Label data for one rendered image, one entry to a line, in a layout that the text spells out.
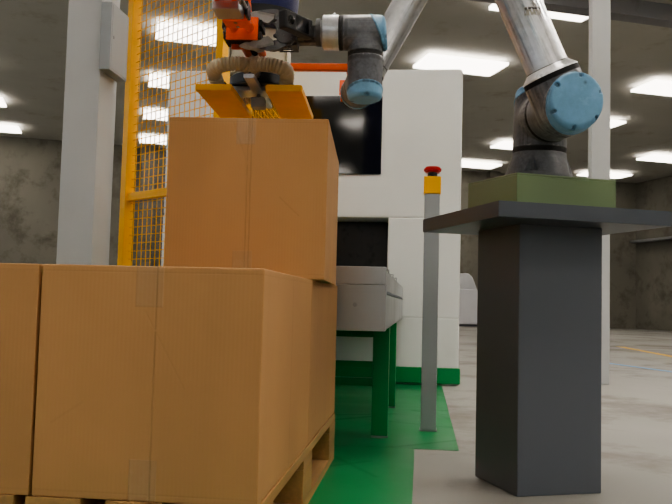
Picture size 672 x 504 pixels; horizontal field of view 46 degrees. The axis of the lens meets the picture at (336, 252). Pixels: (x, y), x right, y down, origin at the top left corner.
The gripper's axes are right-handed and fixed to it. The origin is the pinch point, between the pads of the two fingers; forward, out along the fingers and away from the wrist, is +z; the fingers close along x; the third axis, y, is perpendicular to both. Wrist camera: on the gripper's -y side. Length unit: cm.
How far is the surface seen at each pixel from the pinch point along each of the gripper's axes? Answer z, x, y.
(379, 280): -35, -62, 61
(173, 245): 15, -56, -5
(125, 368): 7, -81, -63
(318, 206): -21, -46, -4
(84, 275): 15, -65, -63
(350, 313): -26, -73, 61
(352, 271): -27, -59, 61
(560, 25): -251, 275, 775
